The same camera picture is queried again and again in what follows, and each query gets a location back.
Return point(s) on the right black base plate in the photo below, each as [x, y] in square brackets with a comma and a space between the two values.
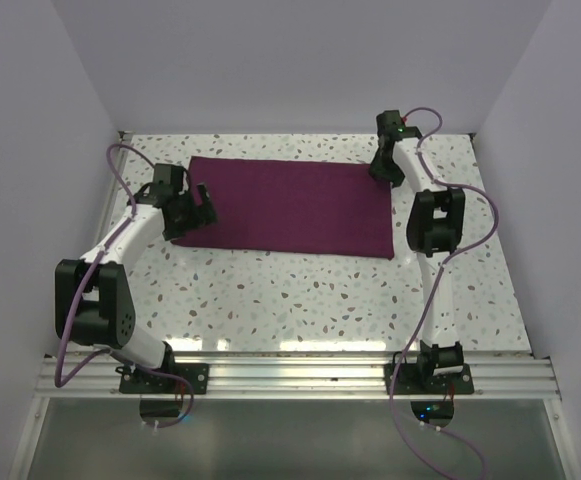
[410, 380]

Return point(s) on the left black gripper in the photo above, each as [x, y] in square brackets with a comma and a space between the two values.
[198, 218]

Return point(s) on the aluminium front rail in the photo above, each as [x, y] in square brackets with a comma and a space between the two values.
[313, 376]

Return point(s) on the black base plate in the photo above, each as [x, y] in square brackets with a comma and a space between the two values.
[410, 380]
[184, 378]

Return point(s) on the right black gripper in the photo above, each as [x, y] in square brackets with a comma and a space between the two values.
[377, 169]

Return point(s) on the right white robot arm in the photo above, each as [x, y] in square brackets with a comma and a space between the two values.
[433, 232]

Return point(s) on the purple surgical cloth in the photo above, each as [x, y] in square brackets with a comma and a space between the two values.
[295, 207]

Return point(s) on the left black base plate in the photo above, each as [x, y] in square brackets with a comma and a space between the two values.
[184, 378]

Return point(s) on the aluminium left side rail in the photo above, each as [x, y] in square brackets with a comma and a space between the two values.
[112, 200]

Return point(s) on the aluminium rail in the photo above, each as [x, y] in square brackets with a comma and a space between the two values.
[112, 200]
[313, 376]

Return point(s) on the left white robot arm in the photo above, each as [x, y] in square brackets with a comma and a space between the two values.
[142, 349]

